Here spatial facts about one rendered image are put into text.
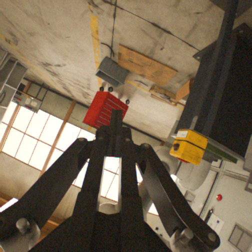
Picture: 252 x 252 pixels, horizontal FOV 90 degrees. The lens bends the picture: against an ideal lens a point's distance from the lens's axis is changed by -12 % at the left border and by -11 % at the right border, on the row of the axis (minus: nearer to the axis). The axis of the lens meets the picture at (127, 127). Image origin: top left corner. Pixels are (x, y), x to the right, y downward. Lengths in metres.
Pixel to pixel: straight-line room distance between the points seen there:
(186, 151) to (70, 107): 7.98
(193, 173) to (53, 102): 8.29
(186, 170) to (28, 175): 8.99
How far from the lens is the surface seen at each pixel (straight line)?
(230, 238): 1.41
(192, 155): 0.49
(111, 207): 0.54
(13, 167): 9.80
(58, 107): 8.57
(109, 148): 0.15
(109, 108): 3.05
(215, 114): 0.87
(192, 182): 0.97
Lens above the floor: 0.92
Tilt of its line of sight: 5 degrees down
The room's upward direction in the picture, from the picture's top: 156 degrees counter-clockwise
